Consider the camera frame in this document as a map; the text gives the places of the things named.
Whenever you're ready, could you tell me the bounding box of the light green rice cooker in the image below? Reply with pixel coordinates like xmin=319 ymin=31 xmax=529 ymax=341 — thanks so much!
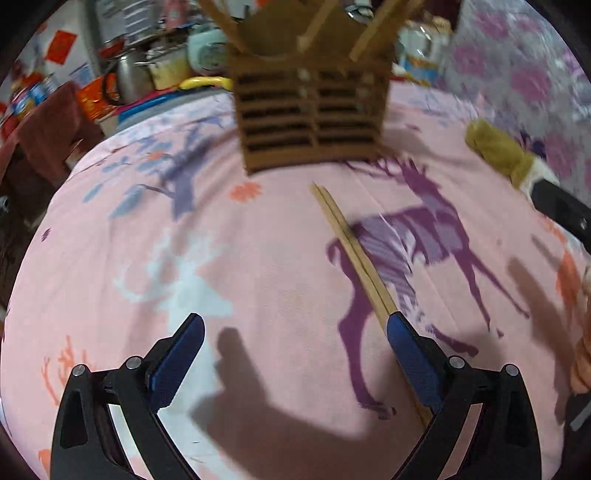
xmin=187 ymin=28 xmax=236 ymax=75

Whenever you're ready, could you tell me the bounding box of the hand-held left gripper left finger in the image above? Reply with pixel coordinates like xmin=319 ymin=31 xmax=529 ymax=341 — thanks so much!
xmin=50 ymin=312 xmax=206 ymax=480

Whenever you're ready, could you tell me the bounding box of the yellow plastic item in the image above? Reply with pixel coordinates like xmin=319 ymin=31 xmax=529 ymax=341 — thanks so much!
xmin=179 ymin=75 xmax=235 ymax=92

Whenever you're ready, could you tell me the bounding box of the wooden chopstick holder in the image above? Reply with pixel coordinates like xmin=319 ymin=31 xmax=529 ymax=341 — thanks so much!
xmin=228 ymin=0 xmax=397 ymax=175

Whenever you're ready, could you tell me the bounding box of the person's right hand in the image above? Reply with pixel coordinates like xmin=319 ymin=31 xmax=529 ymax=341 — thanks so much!
xmin=570 ymin=265 xmax=591 ymax=395

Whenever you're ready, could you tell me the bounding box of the pink deer print blanket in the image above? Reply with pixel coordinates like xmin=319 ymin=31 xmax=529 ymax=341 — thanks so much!
xmin=0 ymin=83 xmax=591 ymax=480

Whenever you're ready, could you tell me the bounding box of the olive and white plush toy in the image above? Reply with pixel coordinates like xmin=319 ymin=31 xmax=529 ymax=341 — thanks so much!
xmin=464 ymin=117 xmax=561 ymax=190

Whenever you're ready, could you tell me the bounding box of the red paper decoration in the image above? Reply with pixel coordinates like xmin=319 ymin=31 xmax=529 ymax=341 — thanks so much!
xmin=46 ymin=30 xmax=79 ymax=65

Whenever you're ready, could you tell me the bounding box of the purple floral cloth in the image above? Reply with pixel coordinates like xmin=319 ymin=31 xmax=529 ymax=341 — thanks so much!
xmin=443 ymin=0 xmax=591 ymax=185

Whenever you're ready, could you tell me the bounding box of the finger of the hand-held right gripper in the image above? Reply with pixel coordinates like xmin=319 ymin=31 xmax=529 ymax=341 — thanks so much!
xmin=530 ymin=178 xmax=591 ymax=254

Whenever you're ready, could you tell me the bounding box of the red snack bag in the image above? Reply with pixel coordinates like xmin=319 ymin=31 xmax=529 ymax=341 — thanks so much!
xmin=76 ymin=76 xmax=123 ymax=121

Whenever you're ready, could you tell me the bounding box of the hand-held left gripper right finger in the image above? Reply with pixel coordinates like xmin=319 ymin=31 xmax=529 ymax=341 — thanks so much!
xmin=387 ymin=311 xmax=542 ymax=480

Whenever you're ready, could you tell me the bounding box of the metal kettle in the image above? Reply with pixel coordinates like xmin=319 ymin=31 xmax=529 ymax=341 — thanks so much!
xmin=113 ymin=51 xmax=155 ymax=104

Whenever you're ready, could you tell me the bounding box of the group of drink cans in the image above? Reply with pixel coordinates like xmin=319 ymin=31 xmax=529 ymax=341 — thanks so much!
xmin=9 ymin=74 xmax=61 ymax=116

